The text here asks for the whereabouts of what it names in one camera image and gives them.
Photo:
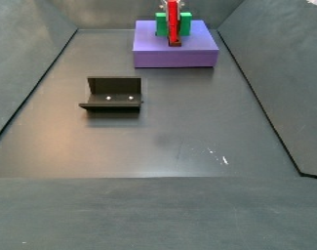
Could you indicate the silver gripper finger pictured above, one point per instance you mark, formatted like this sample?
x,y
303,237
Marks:
x,y
181,3
164,5

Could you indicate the red cylinder peg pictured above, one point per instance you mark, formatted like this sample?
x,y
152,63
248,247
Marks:
x,y
173,16

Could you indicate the purple board base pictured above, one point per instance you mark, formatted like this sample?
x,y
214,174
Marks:
x,y
153,53

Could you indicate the left green block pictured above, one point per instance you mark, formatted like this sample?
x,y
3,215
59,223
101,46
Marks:
x,y
185,23

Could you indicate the brown rectangular block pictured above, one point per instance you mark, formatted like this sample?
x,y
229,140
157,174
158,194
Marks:
x,y
174,40

